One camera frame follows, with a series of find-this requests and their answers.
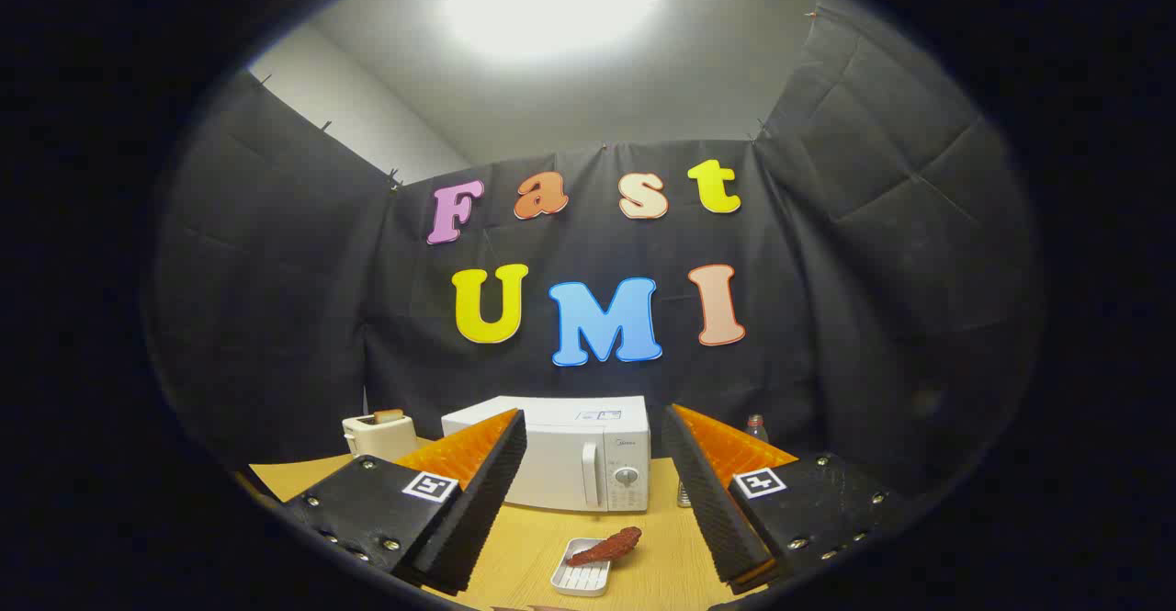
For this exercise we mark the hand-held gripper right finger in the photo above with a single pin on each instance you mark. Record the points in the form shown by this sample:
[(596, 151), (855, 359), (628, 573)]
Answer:
[(707, 501)]

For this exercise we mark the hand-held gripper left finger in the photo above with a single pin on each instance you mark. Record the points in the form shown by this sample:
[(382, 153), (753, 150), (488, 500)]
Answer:
[(487, 501)]

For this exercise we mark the white toaster oven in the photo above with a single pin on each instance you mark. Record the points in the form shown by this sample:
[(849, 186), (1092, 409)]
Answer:
[(570, 455)]

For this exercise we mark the reddish brown meat piece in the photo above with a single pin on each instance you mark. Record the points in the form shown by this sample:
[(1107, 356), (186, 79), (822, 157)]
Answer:
[(606, 547)]

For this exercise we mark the cream bread toaster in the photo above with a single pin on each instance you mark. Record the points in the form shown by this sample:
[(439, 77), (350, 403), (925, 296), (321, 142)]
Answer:
[(377, 438)]

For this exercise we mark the clear plastic water bottle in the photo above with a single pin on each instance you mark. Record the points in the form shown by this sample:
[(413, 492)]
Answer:
[(756, 429)]

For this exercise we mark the small white ribbed dish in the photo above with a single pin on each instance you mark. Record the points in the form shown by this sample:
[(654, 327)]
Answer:
[(579, 580)]

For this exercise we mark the toasted bread slice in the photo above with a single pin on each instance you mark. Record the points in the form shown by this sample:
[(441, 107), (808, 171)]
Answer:
[(389, 416)]

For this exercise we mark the black backdrop cloth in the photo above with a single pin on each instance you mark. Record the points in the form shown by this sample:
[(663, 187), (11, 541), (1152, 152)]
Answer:
[(276, 317)]

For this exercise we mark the bright ceiling light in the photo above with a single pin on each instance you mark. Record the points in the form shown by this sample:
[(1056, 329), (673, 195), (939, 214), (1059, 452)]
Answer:
[(551, 0)]

